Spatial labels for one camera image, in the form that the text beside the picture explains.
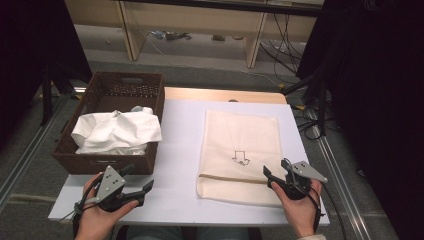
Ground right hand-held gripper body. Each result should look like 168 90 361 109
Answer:
271 160 328 201

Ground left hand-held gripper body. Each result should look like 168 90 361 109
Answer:
94 165 146 213

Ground white shirt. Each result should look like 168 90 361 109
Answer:
70 105 163 156

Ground cream drawstring bag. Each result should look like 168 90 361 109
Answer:
195 109 288 208

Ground brown woven basket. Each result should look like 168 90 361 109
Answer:
52 71 166 176

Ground person's right hand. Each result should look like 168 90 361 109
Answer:
270 178 323 239

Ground person's left hand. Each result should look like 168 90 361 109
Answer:
75 171 139 240

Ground white board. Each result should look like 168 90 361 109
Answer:
48 98 331 228

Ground black tripod stand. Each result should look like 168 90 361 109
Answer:
281 71 331 138

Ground light wooden table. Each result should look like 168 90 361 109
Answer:
164 87 288 105

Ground black metal stand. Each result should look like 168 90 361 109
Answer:
39 62 75 128

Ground black curtain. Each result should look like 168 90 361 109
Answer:
295 0 424 240
0 0 93 151

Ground light wooden shelf unit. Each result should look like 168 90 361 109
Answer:
64 0 325 69

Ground left hand-held gripper cable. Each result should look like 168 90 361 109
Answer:
59 174 103 236

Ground hand-held gripper cable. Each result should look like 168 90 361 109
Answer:
308 182 348 240
59 174 103 236

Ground right hand-held gripper cable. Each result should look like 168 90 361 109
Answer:
308 182 348 240

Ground black floor cables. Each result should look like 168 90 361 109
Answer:
259 13 303 76
293 104 324 142

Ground metal floor rail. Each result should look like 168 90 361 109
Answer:
311 126 373 240
0 94 76 213

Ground dark cable clutter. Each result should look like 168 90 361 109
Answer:
148 30 193 42

